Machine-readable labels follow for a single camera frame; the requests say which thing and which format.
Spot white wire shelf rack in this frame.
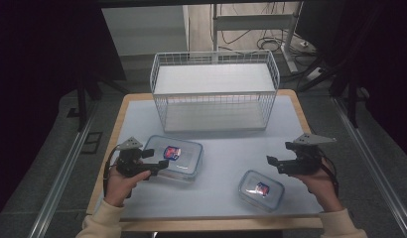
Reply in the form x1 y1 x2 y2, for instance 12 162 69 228
149 49 281 134

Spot person's right hand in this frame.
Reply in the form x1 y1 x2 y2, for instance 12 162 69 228
290 158 344 213

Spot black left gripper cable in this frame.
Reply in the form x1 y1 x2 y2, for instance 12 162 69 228
102 144 122 199

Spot black stand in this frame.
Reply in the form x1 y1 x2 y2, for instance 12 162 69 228
74 73 130 133
297 54 363 130

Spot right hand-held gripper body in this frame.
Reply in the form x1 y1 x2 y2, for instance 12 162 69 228
277 133 338 177

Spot white metal desk frame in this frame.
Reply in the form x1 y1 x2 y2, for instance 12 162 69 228
210 2 303 74

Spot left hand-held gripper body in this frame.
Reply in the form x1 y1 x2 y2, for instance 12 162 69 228
115 136 160 181

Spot white board panel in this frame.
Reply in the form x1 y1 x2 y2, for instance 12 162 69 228
101 4 190 58

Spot small clear food container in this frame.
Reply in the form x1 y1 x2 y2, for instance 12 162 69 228
237 170 286 213

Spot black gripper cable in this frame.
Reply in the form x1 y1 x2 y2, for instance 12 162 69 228
319 155 340 198
102 144 122 199

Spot white power strip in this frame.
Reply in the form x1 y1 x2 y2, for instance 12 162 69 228
305 66 324 82

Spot aluminium floor rail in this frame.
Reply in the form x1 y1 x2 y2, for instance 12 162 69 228
27 101 100 238
333 97 407 238

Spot light blue table mat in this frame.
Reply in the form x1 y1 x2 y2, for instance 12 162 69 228
93 95 325 221

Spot black floor cables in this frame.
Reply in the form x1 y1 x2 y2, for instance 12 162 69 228
220 28 320 68

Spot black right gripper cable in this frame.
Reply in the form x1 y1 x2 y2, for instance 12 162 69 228
319 155 340 198

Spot person's left hand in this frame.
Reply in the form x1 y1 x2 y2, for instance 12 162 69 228
105 164 152 208

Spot large clear food container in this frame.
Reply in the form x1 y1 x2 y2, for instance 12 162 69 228
141 134 204 183

